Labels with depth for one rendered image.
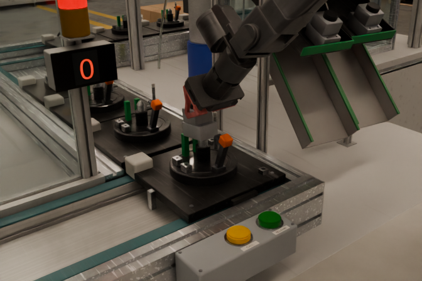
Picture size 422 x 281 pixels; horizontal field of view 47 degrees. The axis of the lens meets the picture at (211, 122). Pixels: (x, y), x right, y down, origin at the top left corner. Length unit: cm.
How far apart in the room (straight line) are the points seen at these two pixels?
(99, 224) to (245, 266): 30
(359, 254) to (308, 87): 39
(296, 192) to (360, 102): 36
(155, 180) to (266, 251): 28
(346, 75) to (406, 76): 123
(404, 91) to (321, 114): 138
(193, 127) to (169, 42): 136
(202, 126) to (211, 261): 28
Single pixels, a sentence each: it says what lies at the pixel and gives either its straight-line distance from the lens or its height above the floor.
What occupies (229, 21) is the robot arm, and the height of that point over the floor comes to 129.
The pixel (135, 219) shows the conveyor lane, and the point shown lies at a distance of 97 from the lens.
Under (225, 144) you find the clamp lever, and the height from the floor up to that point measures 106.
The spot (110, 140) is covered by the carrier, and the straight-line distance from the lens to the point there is 118.
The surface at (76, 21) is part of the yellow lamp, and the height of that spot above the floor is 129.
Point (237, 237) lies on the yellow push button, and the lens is 81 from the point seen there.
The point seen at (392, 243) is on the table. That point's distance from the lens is 104.
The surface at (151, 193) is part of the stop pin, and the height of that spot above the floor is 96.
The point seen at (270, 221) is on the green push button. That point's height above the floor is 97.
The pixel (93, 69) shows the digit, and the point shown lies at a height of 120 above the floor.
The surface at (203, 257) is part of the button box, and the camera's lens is 79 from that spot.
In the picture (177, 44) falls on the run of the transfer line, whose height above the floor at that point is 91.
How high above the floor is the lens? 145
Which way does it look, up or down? 23 degrees down
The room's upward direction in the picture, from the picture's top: 1 degrees counter-clockwise
